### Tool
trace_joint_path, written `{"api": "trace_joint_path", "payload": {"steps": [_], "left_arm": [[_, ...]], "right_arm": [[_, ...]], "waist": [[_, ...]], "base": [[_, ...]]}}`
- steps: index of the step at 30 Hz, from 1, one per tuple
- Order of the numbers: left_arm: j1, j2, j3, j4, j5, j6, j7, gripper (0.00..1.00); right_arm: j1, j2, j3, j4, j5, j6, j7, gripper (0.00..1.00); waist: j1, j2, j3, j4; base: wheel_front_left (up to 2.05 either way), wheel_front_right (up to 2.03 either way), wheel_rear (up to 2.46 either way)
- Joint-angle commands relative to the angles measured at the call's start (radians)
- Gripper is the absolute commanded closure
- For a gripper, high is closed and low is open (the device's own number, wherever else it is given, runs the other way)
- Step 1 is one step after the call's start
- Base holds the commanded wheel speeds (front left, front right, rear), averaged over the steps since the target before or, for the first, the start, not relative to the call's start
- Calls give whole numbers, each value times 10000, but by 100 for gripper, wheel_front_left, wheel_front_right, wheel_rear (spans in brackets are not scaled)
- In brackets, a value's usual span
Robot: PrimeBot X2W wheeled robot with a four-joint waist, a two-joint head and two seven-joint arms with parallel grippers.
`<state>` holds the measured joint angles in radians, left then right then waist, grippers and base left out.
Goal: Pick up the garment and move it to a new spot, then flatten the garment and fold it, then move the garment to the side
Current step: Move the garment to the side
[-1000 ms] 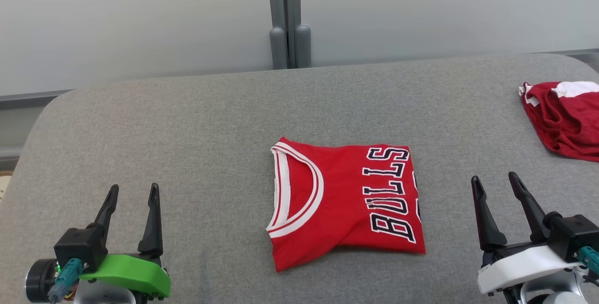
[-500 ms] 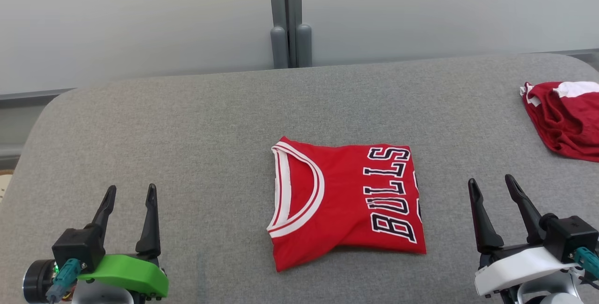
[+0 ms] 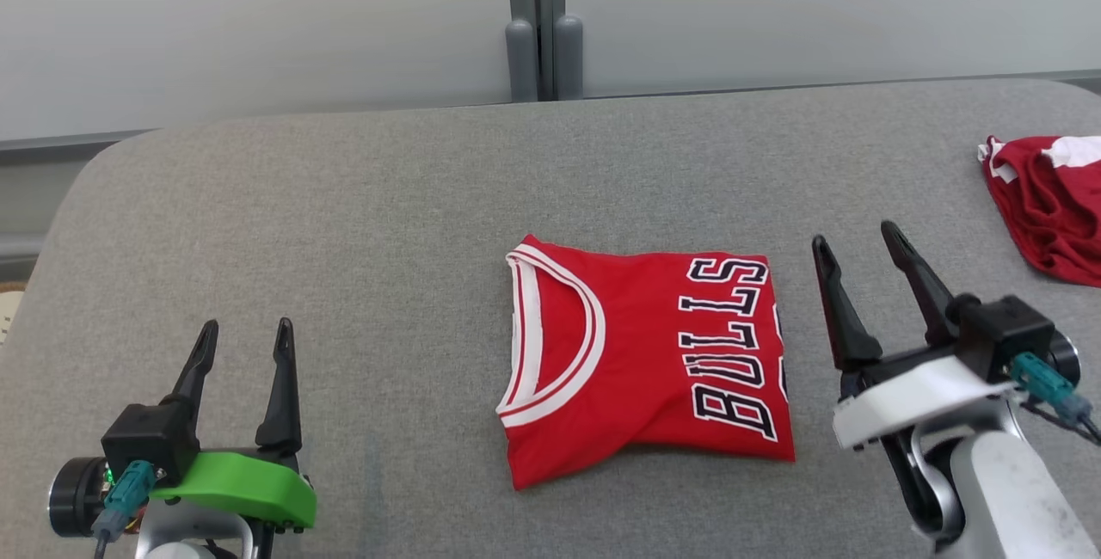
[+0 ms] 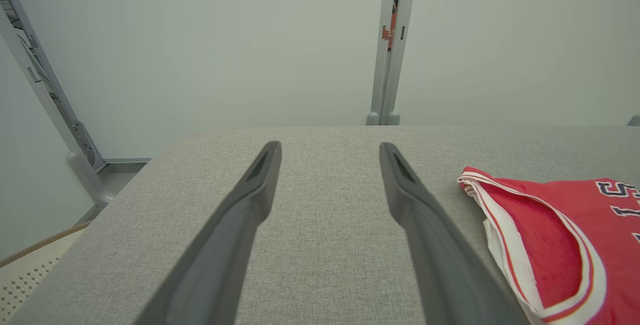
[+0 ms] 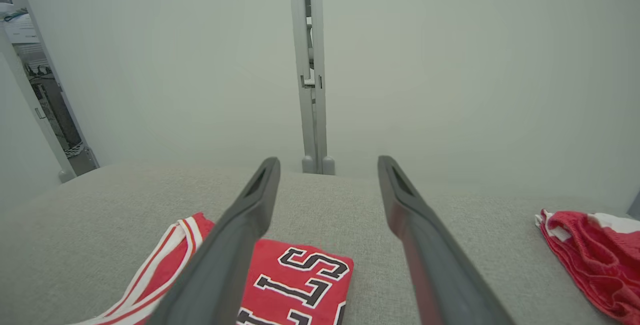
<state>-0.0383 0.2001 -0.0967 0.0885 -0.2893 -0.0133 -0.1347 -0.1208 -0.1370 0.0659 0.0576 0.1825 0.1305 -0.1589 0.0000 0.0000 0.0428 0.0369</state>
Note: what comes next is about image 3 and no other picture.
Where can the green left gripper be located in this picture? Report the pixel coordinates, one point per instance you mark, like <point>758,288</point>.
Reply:
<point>249,486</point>

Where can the beige round object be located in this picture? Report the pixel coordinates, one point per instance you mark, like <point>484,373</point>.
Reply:
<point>9,314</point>

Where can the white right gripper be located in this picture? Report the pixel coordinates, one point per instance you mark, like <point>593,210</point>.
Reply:
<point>912,396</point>

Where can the red shorts with white band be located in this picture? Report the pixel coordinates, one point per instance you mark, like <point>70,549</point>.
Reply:
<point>1054,215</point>

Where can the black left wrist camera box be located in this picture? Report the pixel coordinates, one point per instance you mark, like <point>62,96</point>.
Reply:
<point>150,439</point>

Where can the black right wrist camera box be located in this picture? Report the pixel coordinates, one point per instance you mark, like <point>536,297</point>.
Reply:
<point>1002,335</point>

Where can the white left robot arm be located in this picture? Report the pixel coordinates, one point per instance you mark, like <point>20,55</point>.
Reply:
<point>77,499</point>

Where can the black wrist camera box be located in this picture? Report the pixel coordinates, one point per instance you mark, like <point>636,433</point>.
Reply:
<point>150,439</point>
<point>1002,335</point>

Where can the red Bulls basketball jersey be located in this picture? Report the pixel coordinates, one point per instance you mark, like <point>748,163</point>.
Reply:
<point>645,370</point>

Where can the grey partition post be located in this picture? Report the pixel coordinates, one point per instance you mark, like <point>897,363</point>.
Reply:
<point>521,52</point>
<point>568,52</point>

